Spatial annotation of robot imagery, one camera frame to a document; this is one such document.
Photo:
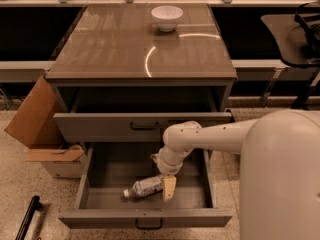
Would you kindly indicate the white ceramic bowl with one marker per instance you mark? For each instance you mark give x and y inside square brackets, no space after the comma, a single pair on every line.
[166,17]

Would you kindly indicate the black bar on floor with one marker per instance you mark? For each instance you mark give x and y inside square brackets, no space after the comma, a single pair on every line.
[34,206]

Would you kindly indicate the grey open lower drawer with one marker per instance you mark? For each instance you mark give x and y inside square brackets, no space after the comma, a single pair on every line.
[113,167]

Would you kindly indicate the clear plastic water bottle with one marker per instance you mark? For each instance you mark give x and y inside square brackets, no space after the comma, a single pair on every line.
[144,188]

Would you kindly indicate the grey drawer cabinet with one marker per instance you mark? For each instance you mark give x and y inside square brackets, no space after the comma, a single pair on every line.
[117,60]

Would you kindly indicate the grey upper drawer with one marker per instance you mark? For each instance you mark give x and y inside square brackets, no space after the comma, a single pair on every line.
[128,127]

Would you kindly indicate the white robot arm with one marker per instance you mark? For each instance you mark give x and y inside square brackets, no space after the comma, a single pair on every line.
[279,169]

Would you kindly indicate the black chair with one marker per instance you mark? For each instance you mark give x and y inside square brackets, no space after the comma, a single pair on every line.
[298,39]

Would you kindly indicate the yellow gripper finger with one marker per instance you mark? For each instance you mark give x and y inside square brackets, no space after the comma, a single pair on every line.
[169,185]

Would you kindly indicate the brown cardboard box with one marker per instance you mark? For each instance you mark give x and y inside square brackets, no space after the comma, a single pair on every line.
[34,127]

